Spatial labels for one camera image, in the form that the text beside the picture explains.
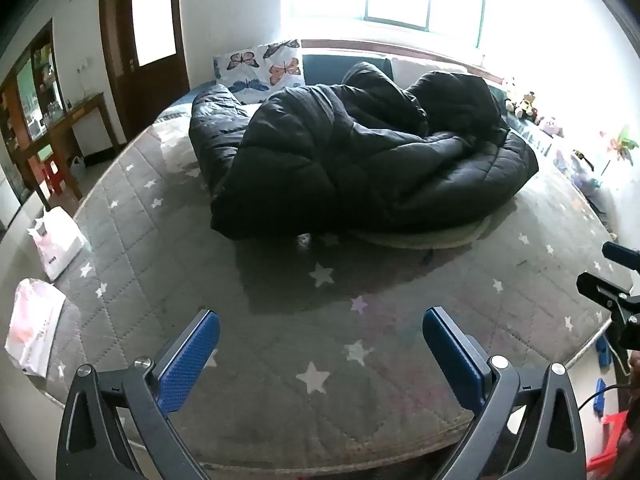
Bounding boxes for wooden desk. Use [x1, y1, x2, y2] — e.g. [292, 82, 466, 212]
[10, 92, 122, 212]

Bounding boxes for butterfly print pillow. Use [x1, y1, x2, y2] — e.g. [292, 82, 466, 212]
[214, 39, 307, 106]

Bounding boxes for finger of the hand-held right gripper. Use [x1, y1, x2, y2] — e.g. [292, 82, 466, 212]
[576, 272, 635, 312]
[602, 241, 640, 277]

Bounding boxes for dark wooden door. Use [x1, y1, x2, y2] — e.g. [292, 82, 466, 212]
[99, 0, 191, 144]

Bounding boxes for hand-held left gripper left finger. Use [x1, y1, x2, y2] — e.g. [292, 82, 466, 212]
[56, 308, 221, 480]

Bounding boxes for wooden display cabinet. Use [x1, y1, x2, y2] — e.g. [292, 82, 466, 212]
[0, 19, 69, 171]

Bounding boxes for pink and white plastic bag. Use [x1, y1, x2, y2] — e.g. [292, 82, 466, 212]
[4, 278, 67, 379]

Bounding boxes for bed with grey star mattress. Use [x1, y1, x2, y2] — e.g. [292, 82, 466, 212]
[30, 35, 622, 476]

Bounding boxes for colourful pinwheel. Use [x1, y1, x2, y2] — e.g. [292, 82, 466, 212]
[602, 125, 640, 177]

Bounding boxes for black cable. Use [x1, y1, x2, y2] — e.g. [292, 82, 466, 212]
[575, 383, 623, 413]

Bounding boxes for blue pillow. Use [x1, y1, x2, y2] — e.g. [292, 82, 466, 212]
[302, 54, 394, 87]

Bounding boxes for red plastic stool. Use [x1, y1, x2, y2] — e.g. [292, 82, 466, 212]
[587, 409, 632, 480]
[42, 157, 69, 196]

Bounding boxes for wooden headboard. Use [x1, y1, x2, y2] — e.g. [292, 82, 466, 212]
[300, 38, 507, 83]

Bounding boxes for black puffer jacket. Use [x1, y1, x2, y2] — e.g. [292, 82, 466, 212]
[189, 61, 540, 249]

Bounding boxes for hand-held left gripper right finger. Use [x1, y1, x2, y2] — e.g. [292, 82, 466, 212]
[422, 306, 587, 480]

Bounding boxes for stuffed toys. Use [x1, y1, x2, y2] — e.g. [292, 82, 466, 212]
[502, 77, 564, 137]

